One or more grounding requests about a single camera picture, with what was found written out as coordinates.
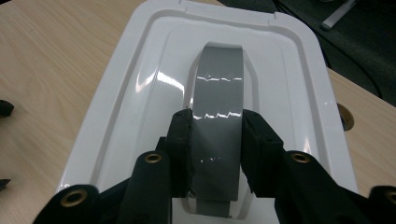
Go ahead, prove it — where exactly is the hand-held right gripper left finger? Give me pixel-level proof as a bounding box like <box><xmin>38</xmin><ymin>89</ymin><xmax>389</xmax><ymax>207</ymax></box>
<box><xmin>163</xmin><ymin>107</ymin><xmax>194</xmax><ymax>199</ymax></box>

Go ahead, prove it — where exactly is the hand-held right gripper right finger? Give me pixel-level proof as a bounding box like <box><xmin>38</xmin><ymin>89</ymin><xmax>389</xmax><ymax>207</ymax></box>
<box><xmin>240</xmin><ymin>108</ymin><xmax>286</xmax><ymax>198</ymax></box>

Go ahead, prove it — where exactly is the grey tape roll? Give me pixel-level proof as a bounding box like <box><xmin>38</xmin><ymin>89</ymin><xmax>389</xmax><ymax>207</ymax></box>
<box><xmin>187</xmin><ymin>42</ymin><xmax>246</xmax><ymax>217</ymax></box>

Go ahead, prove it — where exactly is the white plastic tray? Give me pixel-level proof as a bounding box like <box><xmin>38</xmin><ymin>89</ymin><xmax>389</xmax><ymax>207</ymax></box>
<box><xmin>55</xmin><ymin>0</ymin><xmax>359</xmax><ymax>224</ymax></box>

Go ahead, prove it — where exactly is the white pen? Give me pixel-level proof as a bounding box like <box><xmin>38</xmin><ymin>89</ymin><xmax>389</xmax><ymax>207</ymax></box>
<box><xmin>320</xmin><ymin>0</ymin><xmax>358</xmax><ymax>32</ymax></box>

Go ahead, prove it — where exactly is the round table cable grommet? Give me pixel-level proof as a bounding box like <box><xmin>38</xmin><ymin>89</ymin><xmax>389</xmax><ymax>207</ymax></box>
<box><xmin>336</xmin><ymin>102</ymin><xmax>356</xmax><ymax>133</ymax></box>

